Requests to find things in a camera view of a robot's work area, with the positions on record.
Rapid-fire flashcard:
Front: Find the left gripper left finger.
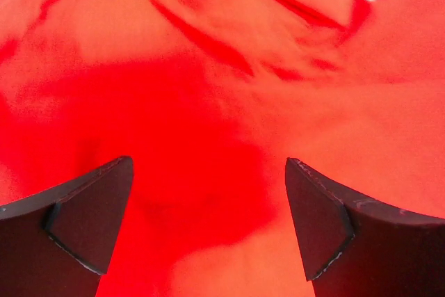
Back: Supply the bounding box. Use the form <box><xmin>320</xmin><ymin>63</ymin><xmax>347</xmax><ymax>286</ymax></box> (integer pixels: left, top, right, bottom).
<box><xmin>1</xmin><ymin>156</ymin><xmax>134</xmax><ymax>297</ymax></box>

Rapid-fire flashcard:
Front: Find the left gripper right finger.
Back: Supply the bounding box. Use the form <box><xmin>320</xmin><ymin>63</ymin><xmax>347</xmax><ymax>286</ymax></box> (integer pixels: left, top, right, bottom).
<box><xmin>285</xmin><ymin>158</ymin><xmax>444</xmax><ymax>297</ymax></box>

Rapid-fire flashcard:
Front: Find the red t shirt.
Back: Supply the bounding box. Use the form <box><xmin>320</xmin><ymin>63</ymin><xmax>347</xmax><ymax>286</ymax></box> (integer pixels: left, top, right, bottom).
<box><xmin>1</xmin><ymin>0</ymin><xmax>444</xmax><ymax>296</ymax></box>

